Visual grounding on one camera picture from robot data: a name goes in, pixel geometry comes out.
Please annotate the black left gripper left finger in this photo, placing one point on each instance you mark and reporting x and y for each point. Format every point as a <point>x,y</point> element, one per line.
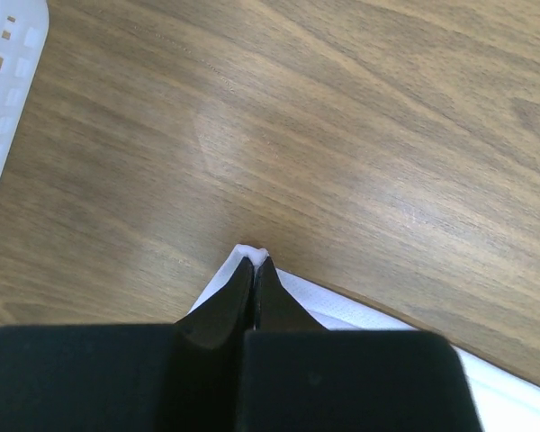
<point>219,323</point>

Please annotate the white t shirt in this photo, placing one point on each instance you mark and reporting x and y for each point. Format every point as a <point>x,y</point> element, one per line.
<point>504,402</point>

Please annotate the white plastic basket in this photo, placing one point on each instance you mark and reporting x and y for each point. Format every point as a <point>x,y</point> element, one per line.
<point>24,26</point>

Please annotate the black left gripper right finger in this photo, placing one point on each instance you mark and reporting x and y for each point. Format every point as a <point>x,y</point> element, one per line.
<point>274,308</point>

